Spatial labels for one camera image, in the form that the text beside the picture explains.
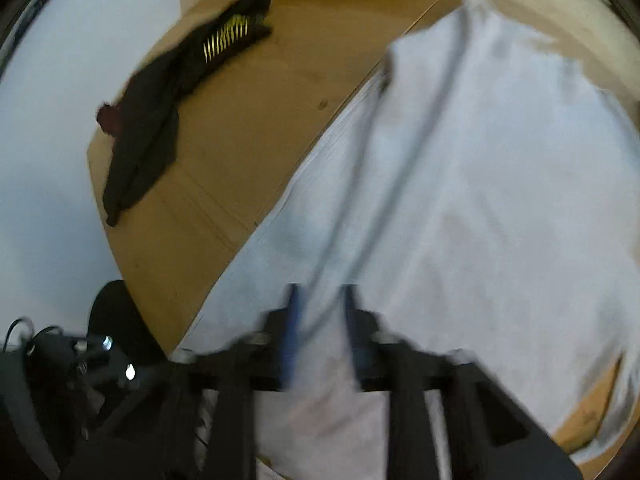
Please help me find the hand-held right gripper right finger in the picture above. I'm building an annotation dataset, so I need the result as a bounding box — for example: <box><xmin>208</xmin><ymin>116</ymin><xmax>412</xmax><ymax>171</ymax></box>
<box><xmin>344</xmin><ymin>284</ymin><xmax>584</xmax><ymax>480</ymax></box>

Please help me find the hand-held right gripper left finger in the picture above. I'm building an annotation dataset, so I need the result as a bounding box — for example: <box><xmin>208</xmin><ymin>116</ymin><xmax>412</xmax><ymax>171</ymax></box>
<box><xmin>64</xmin><ymin>284</ymin><xmax>307</xmax><ymax>480</ymax></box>

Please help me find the white ribbed knit sweater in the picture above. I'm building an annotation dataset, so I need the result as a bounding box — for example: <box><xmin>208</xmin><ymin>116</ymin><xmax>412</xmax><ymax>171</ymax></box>
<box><xmin>172</xmin><ymin>0</ymin><xmax>640</xmax><ymax>480</ymax></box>

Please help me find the black garment with yellow print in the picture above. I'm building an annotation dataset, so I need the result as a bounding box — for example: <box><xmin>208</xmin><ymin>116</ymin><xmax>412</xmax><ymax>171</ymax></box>
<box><xmin>96</xmin><ymin>0</ymin><xmax>274</xmax><ymax>227</ymax></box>

